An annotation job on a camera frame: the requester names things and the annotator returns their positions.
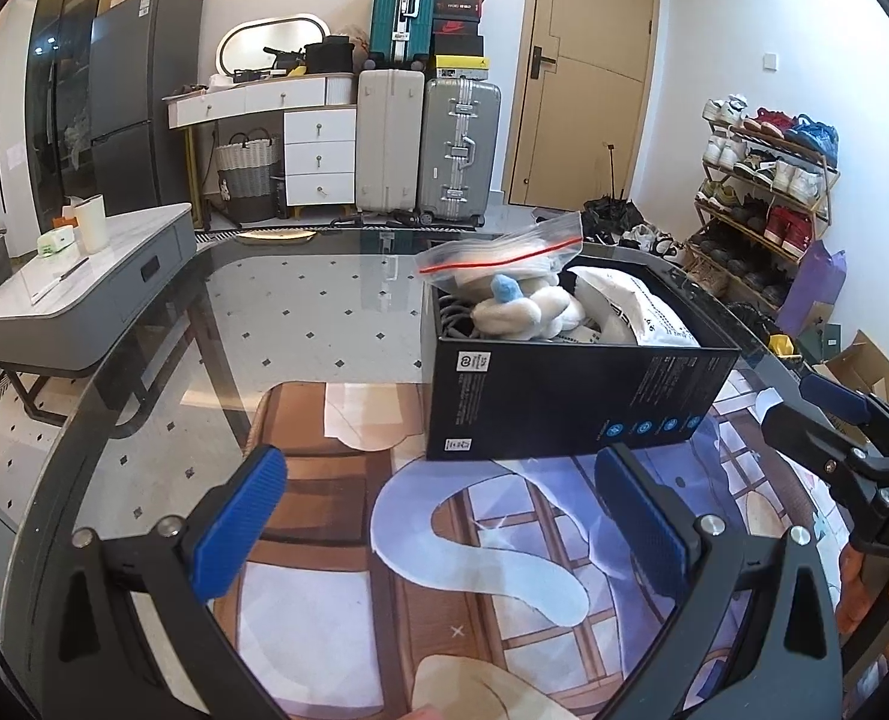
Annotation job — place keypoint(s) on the oval lit mirror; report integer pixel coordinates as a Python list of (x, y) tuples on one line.
[(268, 45)]

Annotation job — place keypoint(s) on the wooden door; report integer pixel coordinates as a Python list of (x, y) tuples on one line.
[(583, 75)]

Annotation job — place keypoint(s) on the white dressing table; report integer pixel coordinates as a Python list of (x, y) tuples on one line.
[(320, 157)]

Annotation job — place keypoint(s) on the plain black shoe box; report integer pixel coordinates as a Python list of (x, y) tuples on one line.
[(459, 46)]

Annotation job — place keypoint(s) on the thin black pole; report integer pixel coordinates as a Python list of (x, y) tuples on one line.
[(613, 169)]

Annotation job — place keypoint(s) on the silver suitcase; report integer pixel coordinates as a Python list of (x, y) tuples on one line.
[(459, 150)]

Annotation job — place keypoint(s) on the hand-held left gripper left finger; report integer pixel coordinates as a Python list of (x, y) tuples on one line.
[(238, 517)]

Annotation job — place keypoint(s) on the metal shoe rack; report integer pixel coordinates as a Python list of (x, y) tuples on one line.
[(827, 184)]

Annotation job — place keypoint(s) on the white light switch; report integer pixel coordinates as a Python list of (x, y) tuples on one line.
[(770, 60)]

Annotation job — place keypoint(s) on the black cardboard box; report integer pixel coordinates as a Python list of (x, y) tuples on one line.
[(564, 397)]

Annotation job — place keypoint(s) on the white cup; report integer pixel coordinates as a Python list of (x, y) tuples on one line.
[(91, 221)]

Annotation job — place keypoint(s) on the woven laundry basket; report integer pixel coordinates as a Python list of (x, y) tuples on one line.
[(245, 172)]

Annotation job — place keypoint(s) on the white pen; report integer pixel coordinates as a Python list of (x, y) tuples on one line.
[(61, 279)]

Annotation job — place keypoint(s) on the red seal zip bag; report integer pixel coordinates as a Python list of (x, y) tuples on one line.
[(504, 255)]

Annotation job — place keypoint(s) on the grey refrigerator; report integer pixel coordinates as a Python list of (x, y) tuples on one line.
[(144, 97)]

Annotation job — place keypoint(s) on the person's left hand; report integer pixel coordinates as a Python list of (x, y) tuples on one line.
[(425, 713)]

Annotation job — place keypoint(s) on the dark wicker tray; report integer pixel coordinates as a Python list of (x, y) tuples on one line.
[(752, 322)]

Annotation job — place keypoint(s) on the white green box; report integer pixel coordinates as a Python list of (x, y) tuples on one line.
[(58, 244)]

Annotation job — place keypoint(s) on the small yellow object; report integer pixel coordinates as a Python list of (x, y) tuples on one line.
[(782, 345)]

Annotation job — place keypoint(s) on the printed cartoon desk mat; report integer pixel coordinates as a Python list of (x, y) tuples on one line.
[(489, 577)]

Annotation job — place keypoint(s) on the orange box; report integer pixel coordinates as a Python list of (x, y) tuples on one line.
[(63, 222)]

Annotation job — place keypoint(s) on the yellow white shoe box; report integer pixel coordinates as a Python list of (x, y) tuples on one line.
[(459, 67)]

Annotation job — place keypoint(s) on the white wardrobe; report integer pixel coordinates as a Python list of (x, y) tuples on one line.
[(9, 127)]

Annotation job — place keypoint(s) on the dark green box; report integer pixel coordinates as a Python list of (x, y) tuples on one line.
[(819, 339)]

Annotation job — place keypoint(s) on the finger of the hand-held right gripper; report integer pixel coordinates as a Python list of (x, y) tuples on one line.
[(838, 397), (804, 435)]

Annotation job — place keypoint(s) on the teal suitcase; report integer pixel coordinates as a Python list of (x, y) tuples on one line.
[(403, 7)]

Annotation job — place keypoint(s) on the pile of loose shoes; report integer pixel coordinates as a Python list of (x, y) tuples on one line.
[(639, 232)]

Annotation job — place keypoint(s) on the person's right hand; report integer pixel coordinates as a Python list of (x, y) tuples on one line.
[(861, 592)]

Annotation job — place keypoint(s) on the white printed packet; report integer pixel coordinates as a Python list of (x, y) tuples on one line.
[(632, 307)]

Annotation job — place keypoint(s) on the purple bag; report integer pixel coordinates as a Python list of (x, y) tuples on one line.
[(812, 289)]

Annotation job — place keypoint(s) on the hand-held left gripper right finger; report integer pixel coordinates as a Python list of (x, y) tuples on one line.
[(639, 517)]

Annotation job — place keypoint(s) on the black red shoe box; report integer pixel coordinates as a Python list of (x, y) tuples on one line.
[(459, 9)]

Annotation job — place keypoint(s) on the open cardboard box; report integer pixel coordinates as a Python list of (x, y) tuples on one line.
[(864, 364)]

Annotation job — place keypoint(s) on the grey coffee table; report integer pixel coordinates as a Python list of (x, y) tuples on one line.
[(84, 300)]

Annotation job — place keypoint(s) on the black glass cabinet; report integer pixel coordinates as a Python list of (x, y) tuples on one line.
[(58, 90)]

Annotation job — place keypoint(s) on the black bag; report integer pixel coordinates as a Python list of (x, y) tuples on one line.
[(328, 56)]

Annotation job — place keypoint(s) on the white suitcase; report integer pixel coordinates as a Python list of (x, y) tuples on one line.
[(388, 139)]

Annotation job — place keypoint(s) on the white blue plush toy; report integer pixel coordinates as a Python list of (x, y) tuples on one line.
[(519, 311)]

